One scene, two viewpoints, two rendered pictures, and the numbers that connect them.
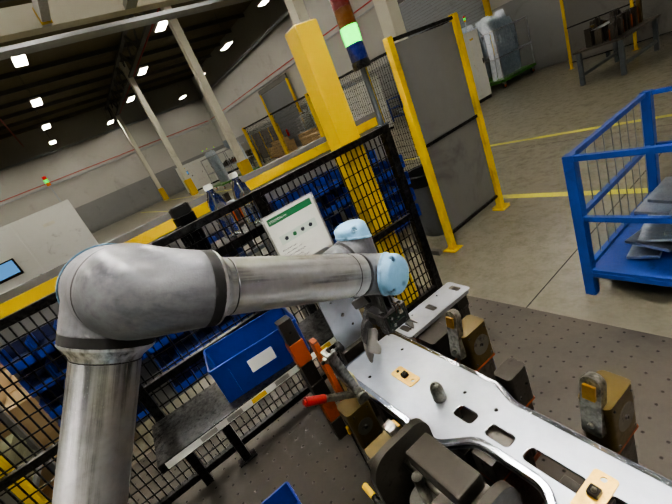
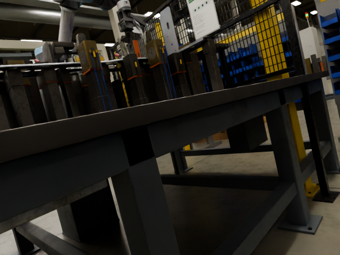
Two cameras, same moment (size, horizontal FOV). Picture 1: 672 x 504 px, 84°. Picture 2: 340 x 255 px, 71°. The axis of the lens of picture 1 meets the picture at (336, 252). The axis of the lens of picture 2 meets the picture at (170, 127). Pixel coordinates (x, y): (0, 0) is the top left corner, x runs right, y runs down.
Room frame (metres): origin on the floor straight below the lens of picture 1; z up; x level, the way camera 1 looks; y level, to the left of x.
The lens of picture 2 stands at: (0.47, -1.45, 0.67)
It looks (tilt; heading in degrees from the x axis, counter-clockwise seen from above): 3 degrees down; 74
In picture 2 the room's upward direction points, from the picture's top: 14 degrees counter-clockwise
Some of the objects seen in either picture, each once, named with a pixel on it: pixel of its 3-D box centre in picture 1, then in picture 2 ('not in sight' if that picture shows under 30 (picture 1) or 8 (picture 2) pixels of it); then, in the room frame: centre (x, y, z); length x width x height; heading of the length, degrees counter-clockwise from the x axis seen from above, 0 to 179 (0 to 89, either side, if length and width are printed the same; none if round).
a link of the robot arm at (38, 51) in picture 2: not in sight; (45, 56); (0.24, 0.41, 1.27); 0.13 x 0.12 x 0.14; 39
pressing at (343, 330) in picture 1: (335, 299); (169, 35); (1.05, 0.06, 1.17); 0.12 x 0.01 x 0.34; 114
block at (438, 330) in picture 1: (450, 364); (180, 79); (0.96, -0.19, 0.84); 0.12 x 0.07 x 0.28; 114
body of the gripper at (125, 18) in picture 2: (381, 303); (126, 20); (0.77, -0.05, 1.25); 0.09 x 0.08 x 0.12; 24
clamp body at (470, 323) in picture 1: (485, 370); (163, 75); (0.85, -0.26, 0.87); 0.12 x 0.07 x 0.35; 114
